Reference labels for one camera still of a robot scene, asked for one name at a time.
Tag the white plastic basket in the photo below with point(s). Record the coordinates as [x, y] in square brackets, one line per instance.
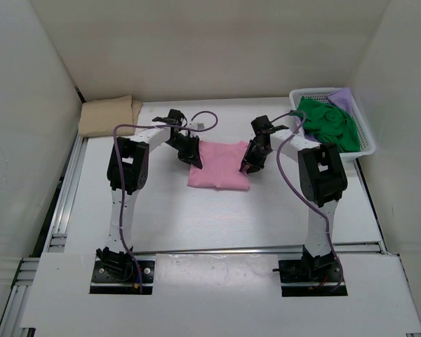
[367, 144]

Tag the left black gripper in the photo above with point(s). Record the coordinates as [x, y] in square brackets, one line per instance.
[191, 156]

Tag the white front cover board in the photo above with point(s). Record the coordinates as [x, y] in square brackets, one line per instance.
[220, 296]

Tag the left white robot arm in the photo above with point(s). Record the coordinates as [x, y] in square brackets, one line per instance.
[127, 174]

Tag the pink t shirt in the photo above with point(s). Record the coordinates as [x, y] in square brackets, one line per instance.
[221, 167]

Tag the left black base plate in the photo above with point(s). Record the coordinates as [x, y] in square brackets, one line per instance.
[105, 275]

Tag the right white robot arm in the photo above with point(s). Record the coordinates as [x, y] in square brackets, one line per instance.
[322, 181]

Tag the lilac t shirt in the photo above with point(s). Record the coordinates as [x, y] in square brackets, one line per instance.
[343, 99]

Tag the aluminium frame rail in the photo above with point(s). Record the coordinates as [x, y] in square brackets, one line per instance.
[52, 239]

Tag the green t shirt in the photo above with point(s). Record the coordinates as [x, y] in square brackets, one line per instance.
[327, 123]

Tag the beige t shirt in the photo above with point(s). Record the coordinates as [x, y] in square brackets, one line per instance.
[100, 117]

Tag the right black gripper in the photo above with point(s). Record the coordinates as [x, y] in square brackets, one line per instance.
[255, 165]

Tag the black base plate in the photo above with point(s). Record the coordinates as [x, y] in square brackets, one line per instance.
[293, 272]
[105, 275]

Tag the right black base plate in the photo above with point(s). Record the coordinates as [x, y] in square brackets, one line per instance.
[293, 272]

